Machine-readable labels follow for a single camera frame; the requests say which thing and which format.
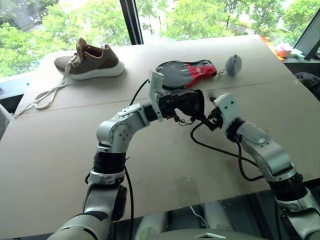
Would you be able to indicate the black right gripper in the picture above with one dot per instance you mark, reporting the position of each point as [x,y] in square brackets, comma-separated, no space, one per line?
[216,120]

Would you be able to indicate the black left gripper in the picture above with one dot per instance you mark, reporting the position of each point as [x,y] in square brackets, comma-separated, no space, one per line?
[166,102]

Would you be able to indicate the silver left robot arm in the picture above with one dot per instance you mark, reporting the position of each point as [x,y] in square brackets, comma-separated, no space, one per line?
[112,130]

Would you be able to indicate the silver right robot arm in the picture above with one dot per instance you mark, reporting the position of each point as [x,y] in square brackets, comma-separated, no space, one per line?
[272,155]

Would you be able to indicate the black grey red paddle case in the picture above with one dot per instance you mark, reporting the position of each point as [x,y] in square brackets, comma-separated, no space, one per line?
[180,73]

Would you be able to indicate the brown sneaker with white laces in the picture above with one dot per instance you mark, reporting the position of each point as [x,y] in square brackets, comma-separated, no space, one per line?
[95,62]

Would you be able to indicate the colourful small items pile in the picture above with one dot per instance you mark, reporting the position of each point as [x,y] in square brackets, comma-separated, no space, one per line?
[283,50]

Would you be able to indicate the black bag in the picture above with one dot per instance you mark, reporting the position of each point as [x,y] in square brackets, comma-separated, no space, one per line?
[308,83]

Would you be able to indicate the grey rounded robot torso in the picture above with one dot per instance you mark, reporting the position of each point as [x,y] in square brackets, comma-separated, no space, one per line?
[200,235]

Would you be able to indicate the white chair part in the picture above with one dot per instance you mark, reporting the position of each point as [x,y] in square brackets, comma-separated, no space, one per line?
[5,112]

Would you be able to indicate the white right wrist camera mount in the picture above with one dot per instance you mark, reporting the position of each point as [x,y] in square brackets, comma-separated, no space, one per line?
[228,107]

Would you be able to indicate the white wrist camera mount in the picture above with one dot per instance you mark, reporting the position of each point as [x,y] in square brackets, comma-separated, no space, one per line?
[228,107]
[155,85]

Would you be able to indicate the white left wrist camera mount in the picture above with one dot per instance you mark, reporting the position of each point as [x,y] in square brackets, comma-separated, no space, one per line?
[155,85]

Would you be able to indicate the dark window frame post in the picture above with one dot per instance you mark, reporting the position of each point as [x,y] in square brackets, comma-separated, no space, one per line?
[131,20]

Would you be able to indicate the dark slanted window frame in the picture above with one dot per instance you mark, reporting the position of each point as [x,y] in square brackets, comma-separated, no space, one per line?
[308,37]

